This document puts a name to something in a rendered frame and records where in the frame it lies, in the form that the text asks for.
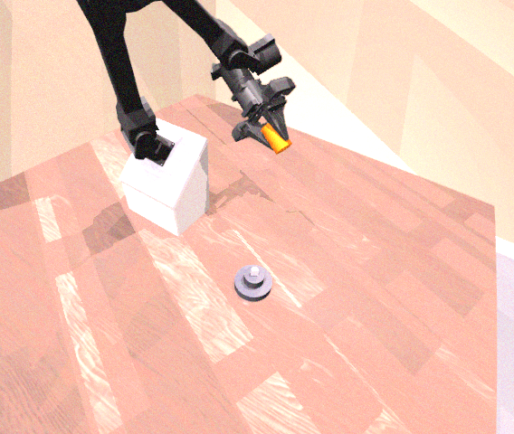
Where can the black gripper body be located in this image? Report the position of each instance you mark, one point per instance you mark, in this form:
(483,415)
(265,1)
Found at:
(253,100)

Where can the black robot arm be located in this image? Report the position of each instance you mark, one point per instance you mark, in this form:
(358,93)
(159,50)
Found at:
(138,123)

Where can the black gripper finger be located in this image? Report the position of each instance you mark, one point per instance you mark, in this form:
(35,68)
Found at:
(256,133)
(274,115)

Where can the orange knob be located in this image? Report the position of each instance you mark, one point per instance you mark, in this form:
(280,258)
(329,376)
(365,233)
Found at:
(277,143)

